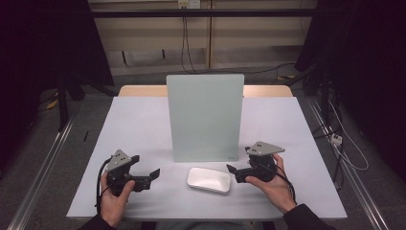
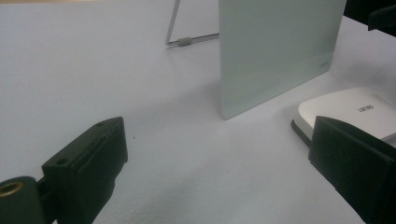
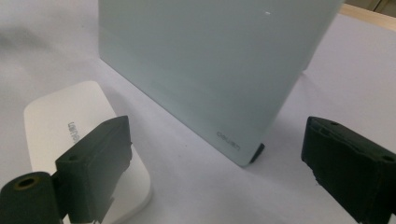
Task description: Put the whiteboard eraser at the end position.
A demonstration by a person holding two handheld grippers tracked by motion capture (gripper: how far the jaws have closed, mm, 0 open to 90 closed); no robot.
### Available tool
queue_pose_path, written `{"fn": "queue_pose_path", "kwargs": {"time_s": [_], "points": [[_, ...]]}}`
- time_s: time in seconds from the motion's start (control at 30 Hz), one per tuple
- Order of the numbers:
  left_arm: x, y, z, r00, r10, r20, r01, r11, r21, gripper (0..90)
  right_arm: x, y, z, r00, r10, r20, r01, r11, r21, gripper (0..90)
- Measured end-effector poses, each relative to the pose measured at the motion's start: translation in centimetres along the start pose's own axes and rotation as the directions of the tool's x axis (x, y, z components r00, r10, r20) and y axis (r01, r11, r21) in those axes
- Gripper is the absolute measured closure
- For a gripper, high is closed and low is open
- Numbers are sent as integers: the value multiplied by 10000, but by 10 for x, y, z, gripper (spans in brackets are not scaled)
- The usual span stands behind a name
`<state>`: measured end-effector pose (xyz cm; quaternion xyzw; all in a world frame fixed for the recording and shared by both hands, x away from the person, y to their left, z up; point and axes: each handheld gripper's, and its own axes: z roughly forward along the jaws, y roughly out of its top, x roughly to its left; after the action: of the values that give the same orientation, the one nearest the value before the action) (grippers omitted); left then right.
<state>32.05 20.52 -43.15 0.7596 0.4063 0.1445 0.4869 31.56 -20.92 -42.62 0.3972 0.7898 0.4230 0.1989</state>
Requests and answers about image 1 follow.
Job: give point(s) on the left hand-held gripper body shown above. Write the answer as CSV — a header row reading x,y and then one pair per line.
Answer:
x,y
118,161

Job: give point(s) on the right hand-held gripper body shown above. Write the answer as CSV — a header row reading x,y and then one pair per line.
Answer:
x,y
262,166

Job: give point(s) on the white rectangular dish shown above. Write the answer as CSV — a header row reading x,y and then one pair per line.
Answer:
x,y
209,179

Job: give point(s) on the pale green glass whiteboard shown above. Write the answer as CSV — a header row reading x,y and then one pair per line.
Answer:
x,y
206,118

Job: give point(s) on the person's right hand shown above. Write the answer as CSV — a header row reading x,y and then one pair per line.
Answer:
x,y
276,190

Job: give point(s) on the person's left hand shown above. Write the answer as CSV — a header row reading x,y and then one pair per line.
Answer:
x,y
113,206

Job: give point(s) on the white table mat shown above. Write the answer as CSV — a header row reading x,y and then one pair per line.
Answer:
x,y
143,127

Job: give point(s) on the small black floor item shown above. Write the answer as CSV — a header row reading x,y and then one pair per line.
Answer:
x,y
85,136

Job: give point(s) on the white power adapter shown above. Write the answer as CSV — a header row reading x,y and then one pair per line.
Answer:
x,y
336,139

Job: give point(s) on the black metal stand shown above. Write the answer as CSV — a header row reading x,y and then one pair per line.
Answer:
x,y
324,92
63,102

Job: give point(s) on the black horizontal bar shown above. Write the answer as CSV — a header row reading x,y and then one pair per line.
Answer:
x,y
204,13

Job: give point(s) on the aluminium floor rail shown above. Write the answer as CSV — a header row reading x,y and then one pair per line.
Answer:
x,y
41,179
351,179

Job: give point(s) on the brass vertical wall strip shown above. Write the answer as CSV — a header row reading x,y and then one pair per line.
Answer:
x,y
209,35

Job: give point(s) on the white wall socket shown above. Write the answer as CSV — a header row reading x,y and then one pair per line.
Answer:
x,y
189,4

